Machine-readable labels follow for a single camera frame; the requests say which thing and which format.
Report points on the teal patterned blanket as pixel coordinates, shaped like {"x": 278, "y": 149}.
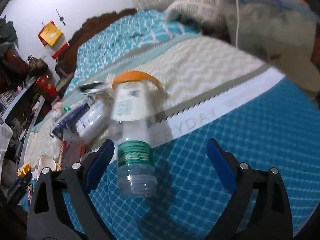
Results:
{"x": 120, "y": 42}

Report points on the clear plastic jar orange lid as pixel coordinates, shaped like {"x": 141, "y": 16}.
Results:
{"x": 130, "y": 102}

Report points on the carved wooden headboard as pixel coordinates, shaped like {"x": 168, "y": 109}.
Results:
{"x": 72, "y": 45}

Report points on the brown handbag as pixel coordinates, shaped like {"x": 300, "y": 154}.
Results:
{"x": 38, "y": 66}

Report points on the yellow crumpled wrapper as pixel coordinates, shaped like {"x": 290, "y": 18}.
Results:
{"x": 23, "y": 170}

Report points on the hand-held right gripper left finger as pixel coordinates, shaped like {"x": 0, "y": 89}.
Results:
{"x": 100, "y": 165}

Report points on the white plastic packet blue print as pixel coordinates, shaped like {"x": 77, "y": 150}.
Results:
{"x": 91, "y": 120}

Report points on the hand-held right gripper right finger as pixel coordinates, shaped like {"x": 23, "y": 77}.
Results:
{"x": 220, "y": 162}

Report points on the silver foil wrapper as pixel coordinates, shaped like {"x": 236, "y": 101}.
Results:
{"x": 93, "y": 87}

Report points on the yellow and red wall calendar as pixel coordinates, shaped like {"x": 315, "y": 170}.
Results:
{"x": 51, "y": 36}

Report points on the dark wall ornament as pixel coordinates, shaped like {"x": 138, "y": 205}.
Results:
{"x": 60, "y": 18}

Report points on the white bowl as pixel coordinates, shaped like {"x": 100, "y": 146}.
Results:
{"x": 48, "y": 162}

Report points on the cluttered metal shelf rack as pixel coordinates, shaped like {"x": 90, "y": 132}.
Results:
{"x": 15, "y": 80}

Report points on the white floral printed bag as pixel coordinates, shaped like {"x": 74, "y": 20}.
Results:
{"x": 5, "y": 137}

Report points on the clear plastic bottle green label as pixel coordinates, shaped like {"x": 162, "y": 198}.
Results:
{"x": 135, "y": 155}

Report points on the grey knit blanket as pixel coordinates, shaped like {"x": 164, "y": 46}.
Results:
{"x": 200, "y": 2}

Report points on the dark blue packet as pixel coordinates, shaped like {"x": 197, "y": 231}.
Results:
{"x": 65, "y": 127}

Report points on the red gift box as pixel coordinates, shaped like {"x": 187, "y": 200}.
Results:
{"x": 47, "y": 87}

